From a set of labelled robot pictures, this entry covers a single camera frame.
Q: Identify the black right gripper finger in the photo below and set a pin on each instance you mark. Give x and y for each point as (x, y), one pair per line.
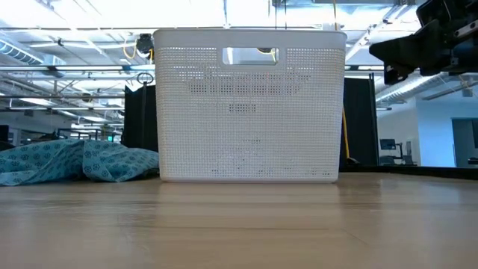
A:
(411, 43)
(407, 58)

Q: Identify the white perforated plastic basket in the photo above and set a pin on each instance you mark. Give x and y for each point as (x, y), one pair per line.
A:
(250, 123)

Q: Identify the black partition with feet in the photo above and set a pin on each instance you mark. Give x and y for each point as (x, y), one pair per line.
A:
(360, 123)

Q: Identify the small dark monitor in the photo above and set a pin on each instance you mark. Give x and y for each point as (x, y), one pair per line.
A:
(387, 144)

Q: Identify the black ceiling device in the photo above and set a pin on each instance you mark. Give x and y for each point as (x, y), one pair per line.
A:
(145, 44)

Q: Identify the teal patterned cloth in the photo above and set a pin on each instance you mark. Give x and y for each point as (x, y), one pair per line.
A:
(74, 160)

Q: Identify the black metal table frame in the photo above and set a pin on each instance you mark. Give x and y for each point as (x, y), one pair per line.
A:
(411, 172)

